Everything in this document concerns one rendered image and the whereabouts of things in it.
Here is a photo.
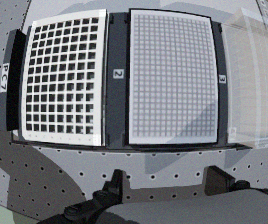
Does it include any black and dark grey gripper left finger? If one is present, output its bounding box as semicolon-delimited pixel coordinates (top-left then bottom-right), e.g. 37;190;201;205
36;169;123;224

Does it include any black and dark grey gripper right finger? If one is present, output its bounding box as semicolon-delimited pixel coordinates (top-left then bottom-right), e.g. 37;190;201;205
204;165;268;196

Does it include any white well plate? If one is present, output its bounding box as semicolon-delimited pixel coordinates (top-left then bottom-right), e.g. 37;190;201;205
125;8;220;147
22;9;110;146

